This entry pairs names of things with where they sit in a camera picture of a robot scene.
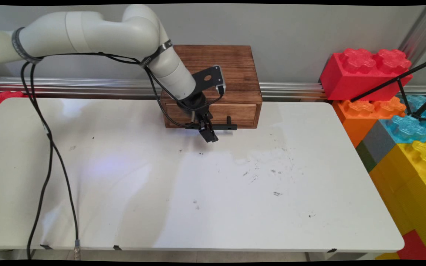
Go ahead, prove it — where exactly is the giant translucent blue toy brick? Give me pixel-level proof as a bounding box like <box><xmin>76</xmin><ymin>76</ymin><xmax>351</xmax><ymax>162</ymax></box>
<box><xmin>379</xmin><ymin>95</ymin><xmax>426</xmax><ymax>144</ymax></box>

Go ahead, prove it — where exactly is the giant red toy brick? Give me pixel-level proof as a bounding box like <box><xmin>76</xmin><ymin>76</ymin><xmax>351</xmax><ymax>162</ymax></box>
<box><xmin>319</xmin><ymin>49</ymin><xmax>413</xmax><ymax>102</ymax></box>

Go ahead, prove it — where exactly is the black tripod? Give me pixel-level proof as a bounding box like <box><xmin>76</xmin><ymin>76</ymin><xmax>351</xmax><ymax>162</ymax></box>
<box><xmin>350</xmin><ymin>55</ymin><xmax>426</xmax><ymax>122</ymax></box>

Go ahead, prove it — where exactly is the slanted aluminium post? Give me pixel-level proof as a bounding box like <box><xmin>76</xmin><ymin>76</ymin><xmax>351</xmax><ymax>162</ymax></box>
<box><xmin>398</xmin><ymin>5</ymin><xmax>426</xmax><ymax>68</ymax></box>

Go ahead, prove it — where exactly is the dark green toy brick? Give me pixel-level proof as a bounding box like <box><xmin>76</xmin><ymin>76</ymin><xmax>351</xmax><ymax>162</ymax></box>
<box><xmin>355</xmin><ymin>140</ymin><xmax>378</xmax><ymax>173</ymax></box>

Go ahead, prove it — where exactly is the thin black cable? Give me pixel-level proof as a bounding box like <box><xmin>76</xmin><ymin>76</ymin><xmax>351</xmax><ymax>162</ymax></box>
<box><xmin>20</xmin><ymin>52</ymin><xmax>199</xmax><ymax>260</ymax></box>

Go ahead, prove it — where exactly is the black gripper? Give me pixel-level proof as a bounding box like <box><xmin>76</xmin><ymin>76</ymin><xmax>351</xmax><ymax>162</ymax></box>
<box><xmin>179</xmin><ymin>92</ymin><xmax>219</xmax><ymax>143</ymax></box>

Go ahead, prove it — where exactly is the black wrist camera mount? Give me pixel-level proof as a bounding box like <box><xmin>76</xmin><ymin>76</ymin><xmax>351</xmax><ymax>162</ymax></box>
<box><xmin>191</xmin><ymin>65</ymin><xmax>227</xmax><ymax>98</ymax></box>

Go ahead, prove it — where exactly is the giant grey toy brick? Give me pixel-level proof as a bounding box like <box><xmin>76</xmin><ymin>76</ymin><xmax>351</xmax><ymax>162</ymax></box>
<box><xmin>361</xmin><ymin>120</ymin><xmax>396</xmax><ymax>165</ymax></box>

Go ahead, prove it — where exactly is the grey printed cable strap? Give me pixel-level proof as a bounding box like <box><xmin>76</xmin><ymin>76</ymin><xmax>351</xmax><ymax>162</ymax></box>
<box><xmin>139</xmin><ymin>40</ymin><xmax>173</xmax><ymax>69</ymax></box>

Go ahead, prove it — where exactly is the dark wooden drawer cabinet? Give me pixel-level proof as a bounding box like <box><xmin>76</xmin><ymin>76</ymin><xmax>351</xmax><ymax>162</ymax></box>
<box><xmin>160</xmin><ymin>45</ymin><xmax>263</xmax><ymax>129</ymax></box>

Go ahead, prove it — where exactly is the giant yellow toy brick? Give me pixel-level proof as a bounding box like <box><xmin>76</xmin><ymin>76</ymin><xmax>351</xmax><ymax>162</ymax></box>
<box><xmin>368</xmin><ymin>140</ymin><xmax>426</xmax><ymax>261</ymax></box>

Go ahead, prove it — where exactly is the black cable strap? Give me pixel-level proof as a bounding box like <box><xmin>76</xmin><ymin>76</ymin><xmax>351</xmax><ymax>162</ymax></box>
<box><xmin>11</xmin><ymin>27</ymin><xmax>44</xmax><ymax>65</ymax></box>

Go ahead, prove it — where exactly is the giant orange toy brick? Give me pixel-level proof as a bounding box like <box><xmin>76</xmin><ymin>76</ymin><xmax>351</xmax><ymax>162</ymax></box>
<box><xmin>332</xmin><ymin>97</ymin><xmax>406</xmax><ymax>148</ymax></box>

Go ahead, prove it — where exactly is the flat red toy brick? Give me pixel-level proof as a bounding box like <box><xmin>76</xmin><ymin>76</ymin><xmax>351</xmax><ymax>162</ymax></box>
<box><xmin>396</xmin><ymin>229</ymin><xmax>426</xmax><ymax>261</ymax></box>

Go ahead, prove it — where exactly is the horizontal aluminium rail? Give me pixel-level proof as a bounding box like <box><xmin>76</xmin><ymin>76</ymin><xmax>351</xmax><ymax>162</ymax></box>
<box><xmin>0</xmin><ymin>76</ymin><xmax>426</xmax><ymax>102</ymax></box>

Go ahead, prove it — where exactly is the black cable with metal connector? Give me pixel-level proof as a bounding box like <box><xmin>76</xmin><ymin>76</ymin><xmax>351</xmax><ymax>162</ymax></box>
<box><xmin>29</xmin><ymin>52</ymin><xmax>225</xmax><ymax>260</ymax></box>

